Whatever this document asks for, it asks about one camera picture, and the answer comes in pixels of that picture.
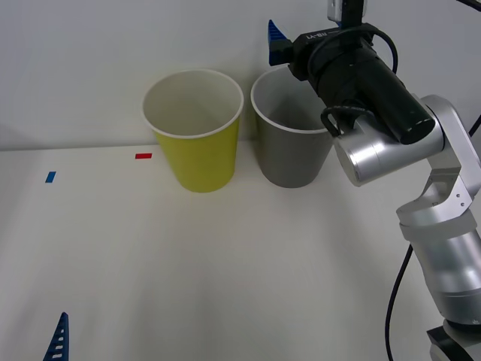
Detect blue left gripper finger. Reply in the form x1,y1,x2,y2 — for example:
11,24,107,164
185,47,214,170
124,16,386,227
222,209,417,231
41,311,71,361

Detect grey plastic bin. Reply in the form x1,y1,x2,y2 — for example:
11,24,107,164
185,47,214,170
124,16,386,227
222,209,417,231
250,66,339,189

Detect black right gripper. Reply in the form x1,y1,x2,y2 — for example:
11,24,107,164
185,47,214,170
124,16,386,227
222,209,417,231
267,17,377,82

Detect yellow-green plastic bin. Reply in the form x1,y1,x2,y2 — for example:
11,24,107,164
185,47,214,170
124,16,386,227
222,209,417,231
141,68,245,194

